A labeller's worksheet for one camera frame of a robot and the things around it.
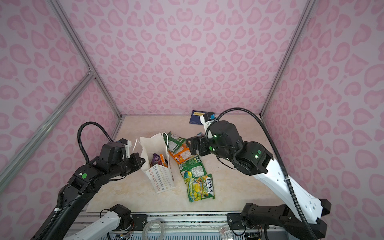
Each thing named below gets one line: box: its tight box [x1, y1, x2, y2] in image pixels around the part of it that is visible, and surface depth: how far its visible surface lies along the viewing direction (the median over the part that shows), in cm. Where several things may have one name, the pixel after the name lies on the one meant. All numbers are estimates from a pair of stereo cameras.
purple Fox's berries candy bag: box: [149, 153, 161, 168], surface depth 89 cm
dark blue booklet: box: [189, 110, 207, 126], surface depth 122 cm
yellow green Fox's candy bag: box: [184, 171, 216, 203], surface depth 83 cm
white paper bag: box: [139, 132, 176, 194], surface depth 76 cm
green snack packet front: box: [178, 155, 207, 178], surface depth 91 cm
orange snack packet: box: [168, 144, 192, 165], surface depth 97 cm
